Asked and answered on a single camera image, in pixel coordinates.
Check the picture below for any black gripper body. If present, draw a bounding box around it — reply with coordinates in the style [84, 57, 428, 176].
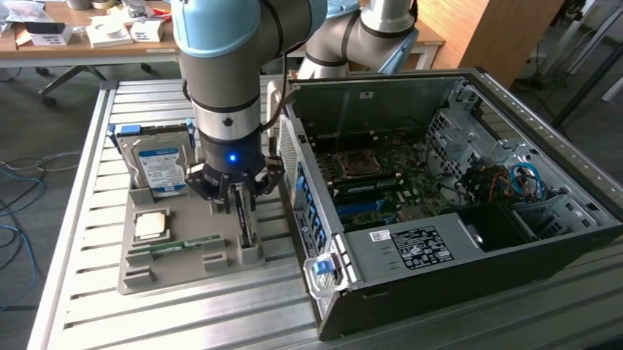
[199, 130, 268, 184]

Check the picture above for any green graphics card black cooler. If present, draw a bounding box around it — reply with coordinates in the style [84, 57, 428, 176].
[231, 182, 259, 252]

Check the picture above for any grey parts rack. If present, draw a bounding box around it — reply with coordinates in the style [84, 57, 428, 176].
[115, 160, 268, 296]

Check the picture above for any CPU chip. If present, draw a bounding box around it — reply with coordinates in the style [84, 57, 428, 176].
[134, 212, 172, 241]

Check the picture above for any green RAM stick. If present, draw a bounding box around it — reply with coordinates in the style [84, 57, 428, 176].
[148, 235, 220, 256]

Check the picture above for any CPU socket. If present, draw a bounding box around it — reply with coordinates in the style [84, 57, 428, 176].
[338, 149, 383, 179]

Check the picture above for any blue expansion slot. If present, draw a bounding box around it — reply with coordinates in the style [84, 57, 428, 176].
[336, 199, 386, 217]

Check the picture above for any blue case latch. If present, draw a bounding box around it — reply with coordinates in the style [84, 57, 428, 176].
[311, 257, 342, 280]

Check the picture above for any grey power supply with label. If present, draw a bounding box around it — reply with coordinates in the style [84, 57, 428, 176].
[343, 213, 483, 289]

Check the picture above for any green motherboard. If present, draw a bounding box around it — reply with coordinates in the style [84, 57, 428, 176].
[311, 129, 463, 233]

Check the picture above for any perforated metal drive cage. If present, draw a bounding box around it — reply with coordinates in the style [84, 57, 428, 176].
[426, 107, 491, 183]

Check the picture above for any small white labelled box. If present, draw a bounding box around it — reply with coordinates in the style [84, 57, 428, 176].
[130, 20, 166, 44]

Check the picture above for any wooden desk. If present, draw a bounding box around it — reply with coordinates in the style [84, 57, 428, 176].
[0, 0, 447, 106]

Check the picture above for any white box with tape roll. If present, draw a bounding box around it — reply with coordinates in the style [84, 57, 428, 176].
[86, 17, 134, 49]

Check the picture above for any black fan shroud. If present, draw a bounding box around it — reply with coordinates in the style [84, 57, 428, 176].
[457, 203, 542, 252]

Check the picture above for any black open PC case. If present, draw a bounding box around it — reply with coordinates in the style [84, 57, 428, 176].
[266, 66, 623, 342]

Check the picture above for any white box with black lid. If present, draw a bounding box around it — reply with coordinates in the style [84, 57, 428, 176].
[24, 22, 74, 47]

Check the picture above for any clear plastic bag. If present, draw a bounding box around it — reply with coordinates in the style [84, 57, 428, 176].
[0, 0, 55, 25]

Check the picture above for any metal disk bay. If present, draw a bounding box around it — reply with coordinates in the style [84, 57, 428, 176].
[510, 195, 603, 241]

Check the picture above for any hard disk with blue bracket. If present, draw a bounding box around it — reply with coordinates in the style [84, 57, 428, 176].
[107, 118, 204, 200]

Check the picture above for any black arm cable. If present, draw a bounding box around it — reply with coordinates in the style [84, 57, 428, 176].
[258, 0, 296, 163]

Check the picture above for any grey floor cable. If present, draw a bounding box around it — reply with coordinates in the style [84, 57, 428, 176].
[0, 151, 82, 174]

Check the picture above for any blue floor cable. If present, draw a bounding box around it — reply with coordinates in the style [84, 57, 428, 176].
[0, 160, 48, 311]

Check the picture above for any bundle of coloured wires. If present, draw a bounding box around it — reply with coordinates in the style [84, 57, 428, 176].
[457, 163, 517, 205]

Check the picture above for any blue data wire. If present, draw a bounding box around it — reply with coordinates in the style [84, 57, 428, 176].
[509, 163, 550, 203]

